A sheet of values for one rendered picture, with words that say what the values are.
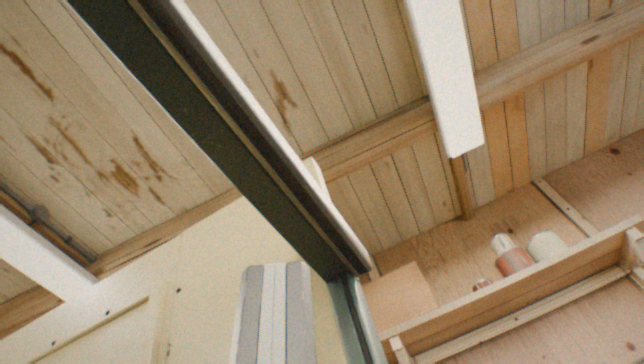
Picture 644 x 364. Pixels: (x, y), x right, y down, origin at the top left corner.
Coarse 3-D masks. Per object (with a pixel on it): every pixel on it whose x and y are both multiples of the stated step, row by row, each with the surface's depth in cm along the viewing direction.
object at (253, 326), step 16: (256, 272) 10; (272, 272) 10; (240, 288) 9; (256, 288) 9; (272, 288) 9; (240, 304) 9; (256, 304) 9; (272, 304) 9; (240, 320) 8; (256, 320) 8; (272, 320) 8; (240, 336) 8; (256, 336) 8; (240, 352) 7; (256, 352) 7
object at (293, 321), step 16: (288, 272) 9; (304, 272) 10; (288, 288) 9; (304, 288) 9; (288, 304) 9; (304, 304) 9; (288, 320) 8; (304, 320) 8; (272, 336) 8; (288, 336) 8; (304, 336) 8; (272, 352) 7; (288, 352) 7; (304, 352) 7
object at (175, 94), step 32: (64, 0) 27; (96, 0) 27; (96, 32) 28; (128, 32) 29; (128, 64) 30; (160, 64) 31; (160, 96) 32; (192, 96) 33; (192, 128) 35; (224, 128) 35; (224, 160) 37; (256, 160) 38; (256, 192) 40; (288, 224) 44; (320, 256) 48
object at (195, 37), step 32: (128, 0) 27; (160, 0) 28; (160, 32) 29; (192, 32) 29; (192, 64) 34; (224, 64) 33; (224, 96) 37; (256, 128) 40; (288, 160) 38; (288, 192) 41; (320, 192) 44; (320, 224) 48; (352, 256) 55
